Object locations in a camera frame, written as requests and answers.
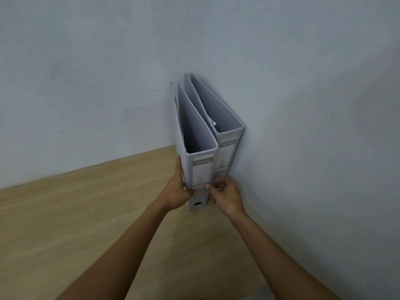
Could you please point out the person's right hand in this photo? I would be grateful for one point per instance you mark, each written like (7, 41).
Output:
(229, 198)

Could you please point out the person's left hand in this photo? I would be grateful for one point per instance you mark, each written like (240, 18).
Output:
(175, 192)

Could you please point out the person's right thumb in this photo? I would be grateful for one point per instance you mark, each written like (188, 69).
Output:
(214, 184)

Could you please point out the person's left thumb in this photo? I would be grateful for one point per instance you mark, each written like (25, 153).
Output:
(188, 192)

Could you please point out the white lever arch binder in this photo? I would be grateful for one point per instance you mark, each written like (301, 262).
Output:
(218, 121)
(195, 146)

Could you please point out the person's left forearm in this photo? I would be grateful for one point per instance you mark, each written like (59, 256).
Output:
(122, 259)

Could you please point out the person's right forearm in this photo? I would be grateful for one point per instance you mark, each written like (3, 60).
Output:
(281, 262)

